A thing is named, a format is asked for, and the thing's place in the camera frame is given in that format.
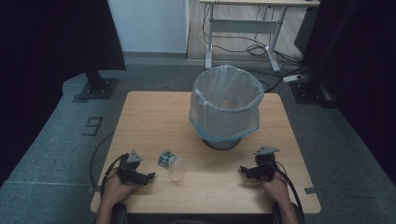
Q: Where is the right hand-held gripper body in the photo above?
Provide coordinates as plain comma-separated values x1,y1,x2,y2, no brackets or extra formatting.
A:
252,146,281,183

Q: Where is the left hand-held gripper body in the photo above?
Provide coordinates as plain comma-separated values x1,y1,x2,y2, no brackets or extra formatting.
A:
116,149,148,187

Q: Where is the blue patterned wrapper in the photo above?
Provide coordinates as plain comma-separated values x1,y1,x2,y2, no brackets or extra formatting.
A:
157,150,176,171

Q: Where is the clear plastic cup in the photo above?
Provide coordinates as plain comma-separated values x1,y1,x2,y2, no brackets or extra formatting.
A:
167,155,187,183

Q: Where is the trash bin with plastic liner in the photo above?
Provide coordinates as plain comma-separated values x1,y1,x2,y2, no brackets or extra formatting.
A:
188,64,265,143

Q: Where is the person's left hand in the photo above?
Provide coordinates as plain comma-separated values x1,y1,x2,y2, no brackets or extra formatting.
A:
104,172,138,204

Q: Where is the person's right hand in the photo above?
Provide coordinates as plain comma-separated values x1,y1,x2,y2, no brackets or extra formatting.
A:
261,173,291,204

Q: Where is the black stand base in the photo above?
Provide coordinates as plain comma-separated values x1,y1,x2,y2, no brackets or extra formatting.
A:
78,69,120,101

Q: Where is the white power strip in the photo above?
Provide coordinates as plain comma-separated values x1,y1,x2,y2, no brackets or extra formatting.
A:
282,74,304,84

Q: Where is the black metal stand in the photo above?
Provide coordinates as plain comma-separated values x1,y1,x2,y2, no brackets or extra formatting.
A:
289,0,359,110

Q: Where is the black curtain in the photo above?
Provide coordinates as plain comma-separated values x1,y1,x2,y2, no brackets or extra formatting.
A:
0,0,127,188

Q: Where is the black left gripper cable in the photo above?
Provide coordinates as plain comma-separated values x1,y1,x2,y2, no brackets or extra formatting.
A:
99,153,129,199

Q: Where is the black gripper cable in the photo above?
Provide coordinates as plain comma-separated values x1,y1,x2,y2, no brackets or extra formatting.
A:
270,161,304,216
99,153,129,199

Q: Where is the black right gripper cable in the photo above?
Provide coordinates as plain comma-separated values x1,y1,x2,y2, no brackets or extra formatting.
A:
270,161,304,216

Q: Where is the black floor cable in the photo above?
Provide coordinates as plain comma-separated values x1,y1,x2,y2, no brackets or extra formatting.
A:
89,132,116,189

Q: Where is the tangle of black cables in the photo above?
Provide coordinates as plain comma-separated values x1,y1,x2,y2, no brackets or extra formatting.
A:
201,4,309,93

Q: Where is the white desk frame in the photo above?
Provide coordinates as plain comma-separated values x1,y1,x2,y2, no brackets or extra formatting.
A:
198,0,321,74

